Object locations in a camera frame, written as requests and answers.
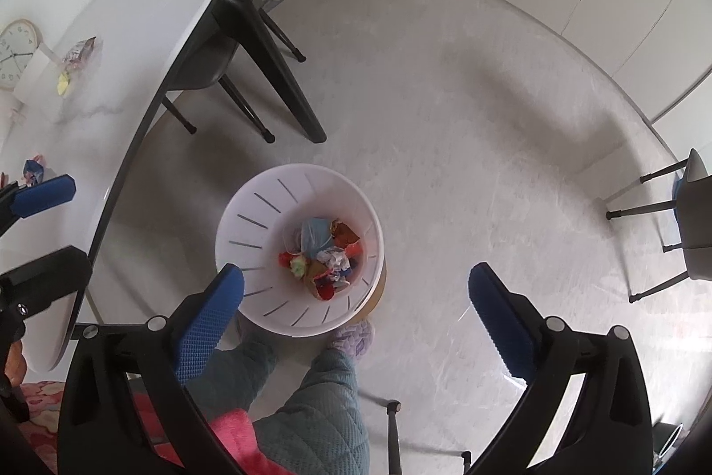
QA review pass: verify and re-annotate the person's pink fleece top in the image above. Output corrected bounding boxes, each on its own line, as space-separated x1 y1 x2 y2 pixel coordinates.
133 391 290 475

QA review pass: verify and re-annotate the grey chair with black legs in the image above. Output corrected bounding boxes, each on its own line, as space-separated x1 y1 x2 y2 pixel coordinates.
605 148 712 303

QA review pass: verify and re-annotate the red paper ball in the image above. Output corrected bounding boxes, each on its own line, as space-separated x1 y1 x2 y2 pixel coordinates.
311 275 348 300

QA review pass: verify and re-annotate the yellow round stool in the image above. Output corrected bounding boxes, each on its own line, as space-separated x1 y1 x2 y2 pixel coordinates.
350 260 388 320

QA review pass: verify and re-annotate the person's left hand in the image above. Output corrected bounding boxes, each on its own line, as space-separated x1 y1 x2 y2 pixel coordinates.
4 340 28 390

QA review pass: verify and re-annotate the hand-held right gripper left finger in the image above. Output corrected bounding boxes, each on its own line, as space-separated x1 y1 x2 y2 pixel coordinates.
57 262 247 475

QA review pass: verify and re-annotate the white slotted waste bin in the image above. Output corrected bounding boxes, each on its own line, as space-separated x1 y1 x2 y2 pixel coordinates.
215 164 386 339

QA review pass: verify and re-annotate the clear printed plastic bag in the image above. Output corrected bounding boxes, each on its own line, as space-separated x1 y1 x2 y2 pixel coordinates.
60 37 104 75

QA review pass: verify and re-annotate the black seat leg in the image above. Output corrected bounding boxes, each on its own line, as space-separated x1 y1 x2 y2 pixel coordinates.
384 400 404 475

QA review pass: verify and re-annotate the grey dining chair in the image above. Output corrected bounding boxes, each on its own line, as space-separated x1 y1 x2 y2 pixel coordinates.
150 0 307 145

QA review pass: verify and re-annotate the large brown paper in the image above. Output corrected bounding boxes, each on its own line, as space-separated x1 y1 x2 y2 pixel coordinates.
331 220 362 245

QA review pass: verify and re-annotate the person's right green quilted leg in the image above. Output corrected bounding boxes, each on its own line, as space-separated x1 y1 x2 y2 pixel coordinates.
253 347 371 475

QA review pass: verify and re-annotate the black table leg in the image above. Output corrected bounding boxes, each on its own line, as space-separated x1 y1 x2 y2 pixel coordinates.
214 0 327 143

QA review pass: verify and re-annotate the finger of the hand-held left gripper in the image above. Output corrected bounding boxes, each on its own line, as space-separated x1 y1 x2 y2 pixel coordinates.
0 246 93 317
0 175 77 236

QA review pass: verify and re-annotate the red patterned cushion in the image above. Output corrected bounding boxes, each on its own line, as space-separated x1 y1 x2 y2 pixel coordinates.
21 380 73 475

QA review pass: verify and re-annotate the person's green quilted leg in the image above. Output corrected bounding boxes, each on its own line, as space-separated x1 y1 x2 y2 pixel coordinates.
253 347 371 475
186 325 279 417

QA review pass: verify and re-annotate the person's left green quilted leg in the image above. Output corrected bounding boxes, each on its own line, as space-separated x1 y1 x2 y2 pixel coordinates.
186 325 279 417

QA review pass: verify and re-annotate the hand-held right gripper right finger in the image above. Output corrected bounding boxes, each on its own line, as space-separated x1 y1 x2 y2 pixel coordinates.
464 261 653 475

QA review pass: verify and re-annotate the round white wall clock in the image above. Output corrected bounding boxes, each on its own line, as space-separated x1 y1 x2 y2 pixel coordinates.
0 19 42 91

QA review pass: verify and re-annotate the blue face mask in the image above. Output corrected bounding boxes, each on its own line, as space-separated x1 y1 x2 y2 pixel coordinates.
300 218 335 259

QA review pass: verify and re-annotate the white folded card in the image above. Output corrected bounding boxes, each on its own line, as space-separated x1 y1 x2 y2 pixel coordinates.
12 46 59 104

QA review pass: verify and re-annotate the lavender knitted slipper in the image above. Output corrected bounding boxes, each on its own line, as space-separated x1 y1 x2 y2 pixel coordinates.
327 320 376 356

